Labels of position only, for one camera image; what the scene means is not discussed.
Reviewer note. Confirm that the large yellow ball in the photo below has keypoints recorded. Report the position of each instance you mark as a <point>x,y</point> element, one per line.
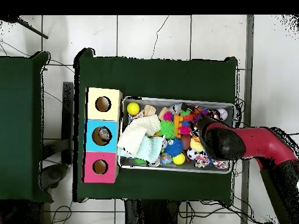
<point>133,108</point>

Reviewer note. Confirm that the purple spiky rubber toy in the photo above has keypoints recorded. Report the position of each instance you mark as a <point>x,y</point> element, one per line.
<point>203,113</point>

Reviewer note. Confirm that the light blue waffle cloth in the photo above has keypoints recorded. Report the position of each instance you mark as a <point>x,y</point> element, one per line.
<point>150,148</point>

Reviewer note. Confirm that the crumpled colourful printed wrapper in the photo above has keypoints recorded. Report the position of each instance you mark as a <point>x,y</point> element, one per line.
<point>220,164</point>
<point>202,160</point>

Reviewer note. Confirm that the black tripod leg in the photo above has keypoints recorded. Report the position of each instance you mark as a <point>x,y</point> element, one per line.
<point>32,29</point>

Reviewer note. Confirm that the wooden box with three holes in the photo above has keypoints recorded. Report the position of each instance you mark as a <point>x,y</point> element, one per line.
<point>109,144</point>

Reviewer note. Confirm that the plain green spiky ball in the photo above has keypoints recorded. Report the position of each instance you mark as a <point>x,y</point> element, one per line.
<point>167,129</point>

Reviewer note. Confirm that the small yellow ball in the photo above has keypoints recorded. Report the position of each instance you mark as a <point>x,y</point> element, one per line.
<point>179,159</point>

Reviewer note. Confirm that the cream waffle cloth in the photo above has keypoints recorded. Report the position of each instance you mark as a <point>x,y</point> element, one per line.
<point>137,133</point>

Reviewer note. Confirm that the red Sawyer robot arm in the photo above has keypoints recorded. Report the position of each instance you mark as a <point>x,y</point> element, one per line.
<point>257,144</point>

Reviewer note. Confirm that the crushed clear plastic bottle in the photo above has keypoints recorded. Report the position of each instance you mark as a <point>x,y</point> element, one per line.
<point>104,134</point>

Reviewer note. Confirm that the blue spiky ball with eyes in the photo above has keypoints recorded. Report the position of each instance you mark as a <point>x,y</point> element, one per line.
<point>174,147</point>

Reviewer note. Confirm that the dark green table cloth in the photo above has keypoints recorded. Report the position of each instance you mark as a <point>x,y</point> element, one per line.
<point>163,79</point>

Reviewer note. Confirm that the neighbouring green covered table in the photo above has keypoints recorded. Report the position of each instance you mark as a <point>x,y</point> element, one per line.
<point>18,116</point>

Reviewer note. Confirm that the white baseball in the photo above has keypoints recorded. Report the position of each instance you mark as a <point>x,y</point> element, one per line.
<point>223,113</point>

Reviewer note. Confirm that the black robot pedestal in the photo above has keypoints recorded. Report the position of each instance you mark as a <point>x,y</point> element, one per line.
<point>149,212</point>

